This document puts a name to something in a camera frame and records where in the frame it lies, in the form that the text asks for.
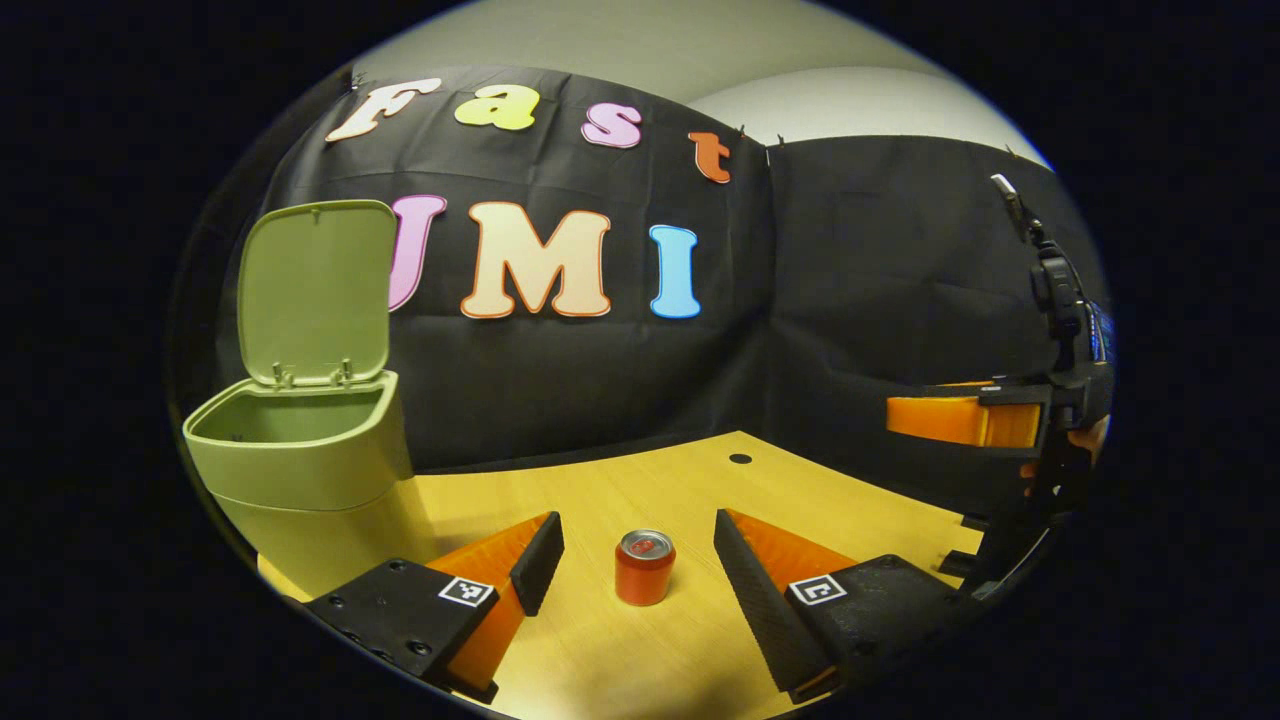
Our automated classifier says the black backdrop cloth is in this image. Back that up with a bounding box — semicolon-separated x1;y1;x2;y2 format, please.
215;65;1111;521

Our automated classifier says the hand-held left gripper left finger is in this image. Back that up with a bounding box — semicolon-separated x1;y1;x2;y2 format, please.
300;512;566;704

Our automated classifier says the green desktop garbage bin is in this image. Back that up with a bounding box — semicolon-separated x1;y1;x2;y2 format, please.
182;199;436;601

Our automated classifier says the red pop can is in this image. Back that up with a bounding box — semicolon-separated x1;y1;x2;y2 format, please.
614;529;677;607

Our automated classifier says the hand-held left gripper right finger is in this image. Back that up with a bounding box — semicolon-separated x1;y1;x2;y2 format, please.
714;508;986;703

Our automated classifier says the wooden desktop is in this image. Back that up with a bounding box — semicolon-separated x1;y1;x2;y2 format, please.
258;431;986;720

